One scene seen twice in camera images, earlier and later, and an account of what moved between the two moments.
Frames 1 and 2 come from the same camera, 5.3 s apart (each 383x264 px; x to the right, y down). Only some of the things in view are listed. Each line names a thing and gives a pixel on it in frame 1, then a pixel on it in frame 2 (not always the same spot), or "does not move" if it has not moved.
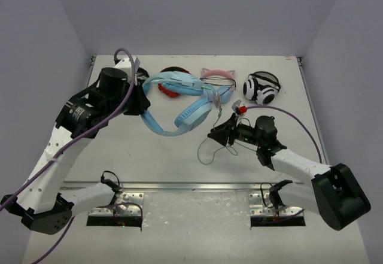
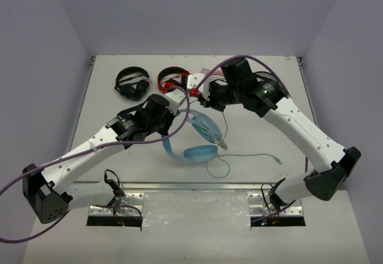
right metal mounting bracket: (257, 209) does not move
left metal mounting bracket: (122, 209) does not move
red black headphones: (167, 92) does not move
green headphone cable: (219, 113) → (233, 154)
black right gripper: (228, 130) → (210, 103)
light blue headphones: (192, 117) → (196, 154)
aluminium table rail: (99, 185) does not move
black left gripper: (136, 101) → (167, 123)
